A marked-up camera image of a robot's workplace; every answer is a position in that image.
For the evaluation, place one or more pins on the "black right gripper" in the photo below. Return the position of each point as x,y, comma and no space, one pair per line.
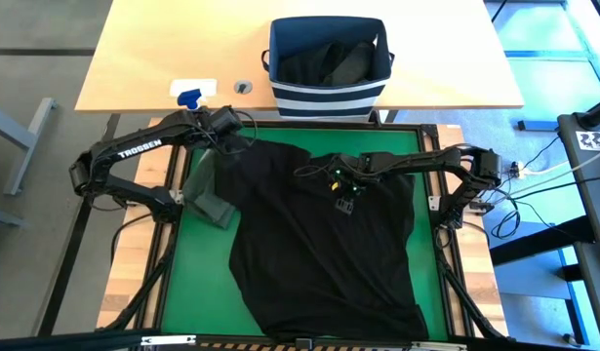
350,173

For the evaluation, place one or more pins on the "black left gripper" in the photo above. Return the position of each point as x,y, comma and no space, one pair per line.
226,122

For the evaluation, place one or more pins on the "black garment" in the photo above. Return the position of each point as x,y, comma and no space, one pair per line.
309,63
319,253

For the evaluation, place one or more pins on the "dark green garment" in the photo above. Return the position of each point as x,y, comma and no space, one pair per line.
209,190

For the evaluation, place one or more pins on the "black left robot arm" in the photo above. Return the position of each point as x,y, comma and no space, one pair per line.
133,151

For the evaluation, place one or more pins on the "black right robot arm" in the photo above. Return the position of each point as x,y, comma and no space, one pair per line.
436,163

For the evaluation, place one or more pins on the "navy white striped laundry bin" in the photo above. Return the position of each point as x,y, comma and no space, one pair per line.
329,100

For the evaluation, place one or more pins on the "round grey desk grommet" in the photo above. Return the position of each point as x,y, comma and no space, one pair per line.
243,87

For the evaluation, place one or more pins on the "clear spray bottle blue trigger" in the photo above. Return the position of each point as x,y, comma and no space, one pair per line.
188,99

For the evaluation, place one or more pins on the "white rectangular desk grommet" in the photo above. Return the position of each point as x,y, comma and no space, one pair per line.
194,85

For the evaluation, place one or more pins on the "light wooden desk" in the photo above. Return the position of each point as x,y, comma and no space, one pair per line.
182,44

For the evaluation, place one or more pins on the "dark olive garment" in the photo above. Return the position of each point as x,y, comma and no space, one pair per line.
355,63

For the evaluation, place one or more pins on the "wooden workbench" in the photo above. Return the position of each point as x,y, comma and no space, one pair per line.
129,253

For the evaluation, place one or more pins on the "white power adapter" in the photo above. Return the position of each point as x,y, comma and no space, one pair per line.
518,170

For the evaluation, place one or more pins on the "grey metal desk leg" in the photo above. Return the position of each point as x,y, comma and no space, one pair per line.
26,141

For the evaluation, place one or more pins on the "grey side desk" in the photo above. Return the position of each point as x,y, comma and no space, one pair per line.
592,195

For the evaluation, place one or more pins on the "white paper with markers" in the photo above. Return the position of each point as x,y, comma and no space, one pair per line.
592,140

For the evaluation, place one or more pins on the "black aluminium table frame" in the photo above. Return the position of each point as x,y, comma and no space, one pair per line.
304,124

